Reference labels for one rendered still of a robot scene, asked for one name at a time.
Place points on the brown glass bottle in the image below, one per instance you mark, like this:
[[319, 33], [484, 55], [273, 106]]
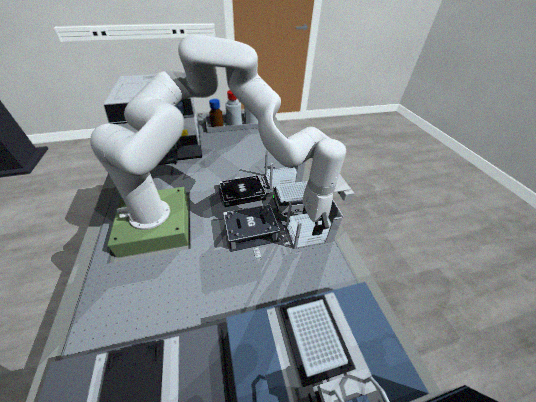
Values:
[[216, 119]]

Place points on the white plastic bottle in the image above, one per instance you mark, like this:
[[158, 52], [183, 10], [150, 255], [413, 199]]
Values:
[[234, 115]]

